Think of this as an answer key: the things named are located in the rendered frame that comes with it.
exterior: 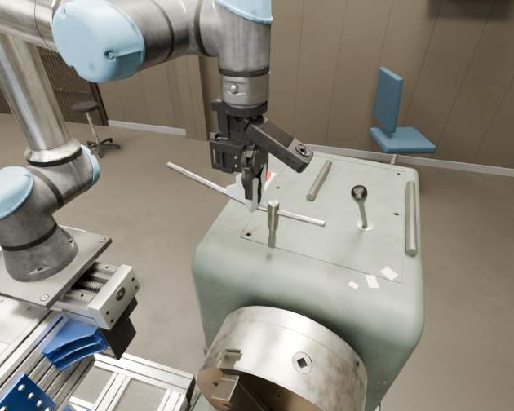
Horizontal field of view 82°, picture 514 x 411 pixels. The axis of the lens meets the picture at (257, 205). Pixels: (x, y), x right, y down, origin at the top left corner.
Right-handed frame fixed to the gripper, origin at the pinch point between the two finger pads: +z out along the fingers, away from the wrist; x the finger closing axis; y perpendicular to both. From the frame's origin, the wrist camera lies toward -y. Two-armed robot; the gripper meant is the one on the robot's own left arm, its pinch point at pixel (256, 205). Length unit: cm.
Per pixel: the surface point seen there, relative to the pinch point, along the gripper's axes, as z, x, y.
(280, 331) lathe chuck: 13.4, 15.5, -10.7
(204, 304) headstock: 27.6, 8.0, 10.3
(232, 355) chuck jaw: 16.5, 21.1, -4.1
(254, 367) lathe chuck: 13.7, 22.6, -8.8
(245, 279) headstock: 14.2, 6.9, -0.4
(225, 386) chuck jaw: 17.6, 25.6, -5.0
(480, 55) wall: 21, -311, -93
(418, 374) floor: 137, -58, -72
